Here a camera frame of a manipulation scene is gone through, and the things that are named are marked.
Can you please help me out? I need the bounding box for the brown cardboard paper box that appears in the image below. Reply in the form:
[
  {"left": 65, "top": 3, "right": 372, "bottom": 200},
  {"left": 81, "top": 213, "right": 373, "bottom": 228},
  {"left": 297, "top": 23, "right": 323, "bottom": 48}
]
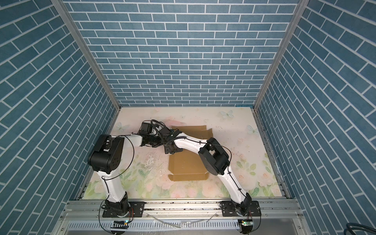
[{"left": 168, "top": 125, "right": 213, "bottom": 182}]

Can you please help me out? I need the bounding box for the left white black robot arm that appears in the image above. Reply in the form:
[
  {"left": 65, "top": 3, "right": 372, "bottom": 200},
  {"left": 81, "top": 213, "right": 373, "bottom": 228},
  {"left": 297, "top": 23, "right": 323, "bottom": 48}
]
[{"left": 88, "top": 121, "right": 164, "bottom": 217}]

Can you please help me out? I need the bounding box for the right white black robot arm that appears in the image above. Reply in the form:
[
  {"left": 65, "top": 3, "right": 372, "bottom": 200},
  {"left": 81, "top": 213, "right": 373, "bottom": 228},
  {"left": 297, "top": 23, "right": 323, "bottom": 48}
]
[{"left": 159, "top": 126, "right": 252, "bottom": 216}]

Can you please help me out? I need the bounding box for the right green circuit board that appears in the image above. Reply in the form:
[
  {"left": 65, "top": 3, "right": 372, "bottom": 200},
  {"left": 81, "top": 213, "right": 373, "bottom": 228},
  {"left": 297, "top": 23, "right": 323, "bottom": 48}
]
[{"left": 238, "top": 219, "right": 254, "bottom": 227}]

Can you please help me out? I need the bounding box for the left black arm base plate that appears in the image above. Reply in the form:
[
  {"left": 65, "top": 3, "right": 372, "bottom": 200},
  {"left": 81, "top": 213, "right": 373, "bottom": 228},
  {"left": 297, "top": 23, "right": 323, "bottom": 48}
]
[{"left": 101, "top": 200, "right": 146, "bottom": 218}]

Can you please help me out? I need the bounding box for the white slotted cable duct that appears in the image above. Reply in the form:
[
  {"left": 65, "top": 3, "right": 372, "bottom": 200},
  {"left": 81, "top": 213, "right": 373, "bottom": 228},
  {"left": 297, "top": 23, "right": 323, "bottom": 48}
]
[{"left": 67, "top": 219, "right": 240, "bottom": 232}]

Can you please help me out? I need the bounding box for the clear cable tie strip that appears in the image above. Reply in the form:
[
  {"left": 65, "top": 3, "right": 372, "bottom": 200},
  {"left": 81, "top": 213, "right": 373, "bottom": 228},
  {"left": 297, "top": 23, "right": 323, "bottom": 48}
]
[{"left": 147, "top": 213, "right": 218, "bottom": 228}]

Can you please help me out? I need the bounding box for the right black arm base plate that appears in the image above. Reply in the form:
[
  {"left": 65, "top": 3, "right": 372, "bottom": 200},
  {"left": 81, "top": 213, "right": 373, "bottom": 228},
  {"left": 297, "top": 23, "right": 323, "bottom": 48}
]
[{"left": 219, "top": 201, "right": 261, "bottom": 217}]

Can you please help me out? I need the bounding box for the aluminium front rail frame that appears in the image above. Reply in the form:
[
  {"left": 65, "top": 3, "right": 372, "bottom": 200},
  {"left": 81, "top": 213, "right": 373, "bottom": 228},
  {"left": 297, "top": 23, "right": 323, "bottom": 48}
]
[{"left": 53, "top": 198, "right": 310, "bottom": 235}]

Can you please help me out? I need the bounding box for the black cable bottom right corner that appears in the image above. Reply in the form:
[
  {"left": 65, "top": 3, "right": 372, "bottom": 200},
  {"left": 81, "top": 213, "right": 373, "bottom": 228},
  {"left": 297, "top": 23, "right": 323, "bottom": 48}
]
[{"left": 343, "top": 222, "right": 376, "bottom": 235}]

